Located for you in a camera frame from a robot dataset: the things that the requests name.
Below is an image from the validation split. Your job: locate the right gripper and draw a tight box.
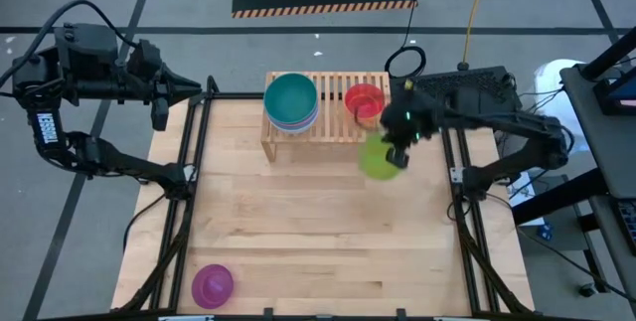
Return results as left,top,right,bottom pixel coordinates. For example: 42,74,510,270
382,92,441,151

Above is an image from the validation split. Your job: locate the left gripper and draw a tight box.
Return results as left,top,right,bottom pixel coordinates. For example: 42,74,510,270
126,37,204,108

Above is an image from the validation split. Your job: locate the magenta translucent bowl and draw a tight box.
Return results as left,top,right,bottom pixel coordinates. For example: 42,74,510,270
344,82,387,119

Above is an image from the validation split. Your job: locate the green translucent bowl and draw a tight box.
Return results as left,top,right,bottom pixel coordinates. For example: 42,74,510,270
357,131,402,182

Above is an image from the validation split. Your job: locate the large teal bowl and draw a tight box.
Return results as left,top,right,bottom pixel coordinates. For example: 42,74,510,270
262,73,319,124

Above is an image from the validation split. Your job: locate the large light pink bowl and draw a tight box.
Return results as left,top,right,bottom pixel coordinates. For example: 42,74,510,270
265,104,320,132

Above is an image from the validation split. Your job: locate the large blue bowl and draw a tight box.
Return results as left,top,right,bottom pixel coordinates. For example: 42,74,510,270
267,111,319,136

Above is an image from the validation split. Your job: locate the purple translucent bowl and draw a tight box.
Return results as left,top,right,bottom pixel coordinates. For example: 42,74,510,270
191,263,236,310

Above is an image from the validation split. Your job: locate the wooden slatted shelf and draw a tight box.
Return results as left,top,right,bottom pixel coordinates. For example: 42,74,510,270
260,71,397,163

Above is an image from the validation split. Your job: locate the black perforated box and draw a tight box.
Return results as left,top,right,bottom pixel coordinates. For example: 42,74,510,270
390,66,521,113

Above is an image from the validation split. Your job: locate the white paper sheet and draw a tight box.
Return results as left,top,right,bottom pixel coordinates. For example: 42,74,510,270
506,171,537,227

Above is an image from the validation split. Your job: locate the white cylindrical bin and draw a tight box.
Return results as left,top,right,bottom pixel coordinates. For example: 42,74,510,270
506,58,590,173

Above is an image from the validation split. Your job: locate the grey side desk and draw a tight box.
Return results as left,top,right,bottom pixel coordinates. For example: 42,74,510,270
559,62,636,282

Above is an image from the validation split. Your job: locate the black diagonal beam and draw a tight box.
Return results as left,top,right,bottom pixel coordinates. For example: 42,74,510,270
580,27,636,80

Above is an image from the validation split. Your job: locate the black laptop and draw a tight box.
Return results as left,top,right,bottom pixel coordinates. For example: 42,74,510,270
592,65,636,116

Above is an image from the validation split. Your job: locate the black keyboard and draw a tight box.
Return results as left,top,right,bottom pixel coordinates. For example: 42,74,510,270
614,199,636,257

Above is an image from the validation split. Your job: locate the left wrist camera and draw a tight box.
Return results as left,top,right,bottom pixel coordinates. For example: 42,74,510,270
150,95,171,132

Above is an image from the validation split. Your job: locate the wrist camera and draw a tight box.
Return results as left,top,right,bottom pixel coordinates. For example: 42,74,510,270
386,145,411,170
150,95,171,132

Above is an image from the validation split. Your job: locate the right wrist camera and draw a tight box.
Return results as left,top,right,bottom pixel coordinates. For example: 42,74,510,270
386,145,411,170

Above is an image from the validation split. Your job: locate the black coiled cable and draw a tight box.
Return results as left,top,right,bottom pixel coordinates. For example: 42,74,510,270
385,0,427,79

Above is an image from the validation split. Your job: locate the yellow cable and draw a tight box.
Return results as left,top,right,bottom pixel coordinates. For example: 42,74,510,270
456,0,493,72

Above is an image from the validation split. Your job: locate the black aluminium table frame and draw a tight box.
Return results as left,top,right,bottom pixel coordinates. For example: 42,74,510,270
116,76,536,321

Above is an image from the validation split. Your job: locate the black desk leg frame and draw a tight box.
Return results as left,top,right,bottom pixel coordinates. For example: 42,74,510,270
511,166,613,295

